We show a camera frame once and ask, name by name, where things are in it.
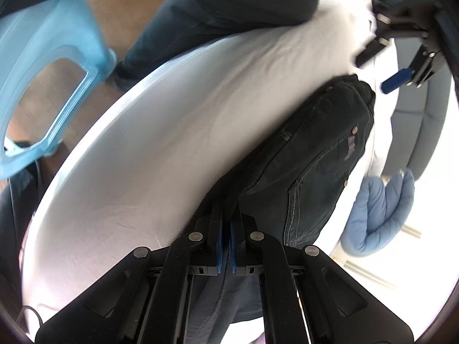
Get black denim pants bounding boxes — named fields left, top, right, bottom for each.
left=186, top=75, right=376, bottom=343

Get dark grey bed headboard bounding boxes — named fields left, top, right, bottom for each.
left=390, top=37, right=454, bottom=182

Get white bed sheet mattress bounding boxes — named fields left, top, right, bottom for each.
left=22, top=0, right=374, bottom=339

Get blue rolled duvet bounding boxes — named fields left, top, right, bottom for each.
left=340, top=169, right=415, bottom=257

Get light blue plastic stool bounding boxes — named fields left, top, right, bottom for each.
left=1, top=0, right=117, bottom=179

